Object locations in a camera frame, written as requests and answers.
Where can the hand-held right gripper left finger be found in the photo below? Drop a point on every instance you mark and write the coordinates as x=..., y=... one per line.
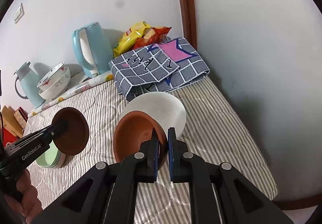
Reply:
x=155, y=153

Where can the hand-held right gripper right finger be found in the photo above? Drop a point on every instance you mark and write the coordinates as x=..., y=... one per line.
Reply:
x=172, y=153

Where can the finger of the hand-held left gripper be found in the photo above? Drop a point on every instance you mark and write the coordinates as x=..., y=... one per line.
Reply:
x=50, y=133

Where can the small brown bowl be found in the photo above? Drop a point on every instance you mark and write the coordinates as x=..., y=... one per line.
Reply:
x=130, y=136
x=74, y=133

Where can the green plate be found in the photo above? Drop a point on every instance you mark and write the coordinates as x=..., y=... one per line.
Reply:
x=46, y=157

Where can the pink plate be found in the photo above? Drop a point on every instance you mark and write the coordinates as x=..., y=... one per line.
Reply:
x=62, y=161

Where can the large white bowl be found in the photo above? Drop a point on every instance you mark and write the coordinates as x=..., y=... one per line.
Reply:
x=163, y=108

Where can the person's left hand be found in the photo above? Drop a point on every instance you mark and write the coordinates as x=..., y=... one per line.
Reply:
x=31, y=201

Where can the red box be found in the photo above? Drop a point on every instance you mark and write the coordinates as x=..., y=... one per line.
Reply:
x=8, y=137

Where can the brown patterned box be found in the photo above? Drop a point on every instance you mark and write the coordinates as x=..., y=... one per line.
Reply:
x=21, y=117

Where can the light wooden board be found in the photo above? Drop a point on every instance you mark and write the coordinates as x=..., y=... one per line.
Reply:
x=10, y=120

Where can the white patterned bowl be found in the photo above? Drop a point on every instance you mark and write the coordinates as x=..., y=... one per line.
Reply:
x=57, y=88

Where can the rolled floral paper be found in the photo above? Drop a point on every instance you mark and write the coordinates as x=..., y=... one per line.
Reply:
x=75, y=93

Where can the striped tablecloth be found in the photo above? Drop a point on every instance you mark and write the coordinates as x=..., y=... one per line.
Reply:
x=221, y=138

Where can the light blue thermos jug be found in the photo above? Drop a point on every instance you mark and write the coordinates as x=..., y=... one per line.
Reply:
x=29, y=85

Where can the floral rimmed white bowl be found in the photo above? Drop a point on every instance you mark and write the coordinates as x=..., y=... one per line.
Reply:
x=51, y=75

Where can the grey checkered cloth bag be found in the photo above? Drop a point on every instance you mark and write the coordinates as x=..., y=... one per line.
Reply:
x=156, y=73

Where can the light blue electric kettle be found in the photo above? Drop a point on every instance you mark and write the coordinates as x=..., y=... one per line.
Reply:
x=98, y=48

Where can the orange chip bag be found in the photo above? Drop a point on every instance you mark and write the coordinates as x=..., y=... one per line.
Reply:
x=151, y=37

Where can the yellow chip bag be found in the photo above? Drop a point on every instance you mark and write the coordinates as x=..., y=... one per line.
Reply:
x=128, y=40

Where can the brown baseboard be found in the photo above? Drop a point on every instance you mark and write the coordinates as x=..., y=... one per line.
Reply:
x=294, y=203

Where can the white light switch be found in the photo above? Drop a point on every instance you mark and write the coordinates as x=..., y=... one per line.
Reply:
x=18, y=13

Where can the brown wooden door frame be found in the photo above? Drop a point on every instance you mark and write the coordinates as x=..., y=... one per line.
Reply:
x=186, y=0

